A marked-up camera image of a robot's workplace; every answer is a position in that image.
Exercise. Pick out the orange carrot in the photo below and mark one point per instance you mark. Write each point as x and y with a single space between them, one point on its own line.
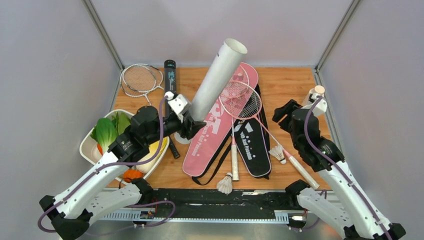
132 174

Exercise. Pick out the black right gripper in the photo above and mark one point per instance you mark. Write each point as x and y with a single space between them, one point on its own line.
279 112

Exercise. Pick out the pink racket upper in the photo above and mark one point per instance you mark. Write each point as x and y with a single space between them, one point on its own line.
239 75

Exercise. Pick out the white silver racket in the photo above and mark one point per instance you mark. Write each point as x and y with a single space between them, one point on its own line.
139 81

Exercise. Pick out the black racket cover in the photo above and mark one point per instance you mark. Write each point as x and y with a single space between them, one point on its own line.
253 144

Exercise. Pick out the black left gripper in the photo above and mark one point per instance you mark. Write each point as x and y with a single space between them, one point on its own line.
193 126

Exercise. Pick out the pink racket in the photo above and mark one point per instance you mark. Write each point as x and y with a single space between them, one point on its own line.
243 102
239 75

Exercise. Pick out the pink racket cover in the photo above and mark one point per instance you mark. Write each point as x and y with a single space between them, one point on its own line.
208 142

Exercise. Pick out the green leafy vegetable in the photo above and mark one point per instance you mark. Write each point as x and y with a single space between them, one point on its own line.
121 121

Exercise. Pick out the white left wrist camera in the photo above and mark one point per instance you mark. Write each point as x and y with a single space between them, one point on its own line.
177 104

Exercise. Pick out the pink racket lower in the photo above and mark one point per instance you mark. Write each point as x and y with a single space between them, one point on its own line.
243 102

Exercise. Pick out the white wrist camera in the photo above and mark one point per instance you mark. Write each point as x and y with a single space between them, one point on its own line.
320 108
177 104

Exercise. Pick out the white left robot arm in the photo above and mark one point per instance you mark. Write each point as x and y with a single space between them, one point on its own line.
73 211

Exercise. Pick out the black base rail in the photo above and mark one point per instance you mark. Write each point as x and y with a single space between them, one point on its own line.
202 204

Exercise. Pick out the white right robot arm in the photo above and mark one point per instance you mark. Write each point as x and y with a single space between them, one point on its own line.
357 218

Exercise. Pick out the green bok choy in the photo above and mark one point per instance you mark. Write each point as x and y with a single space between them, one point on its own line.
104 133

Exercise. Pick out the yellow white cabbage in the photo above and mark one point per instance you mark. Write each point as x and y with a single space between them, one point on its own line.
154 154

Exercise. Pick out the cream bottle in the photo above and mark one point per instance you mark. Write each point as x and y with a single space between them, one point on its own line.
318 90

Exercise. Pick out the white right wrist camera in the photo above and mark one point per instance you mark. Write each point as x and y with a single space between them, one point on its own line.
320 108

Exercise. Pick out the white shuttlecock tube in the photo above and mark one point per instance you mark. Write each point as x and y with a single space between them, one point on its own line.
224 65

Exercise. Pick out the black shuttlecock tube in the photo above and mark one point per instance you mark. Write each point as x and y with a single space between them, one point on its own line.
170 75

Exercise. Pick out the shuttlecock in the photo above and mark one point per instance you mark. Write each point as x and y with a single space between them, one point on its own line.
278 152
225 185

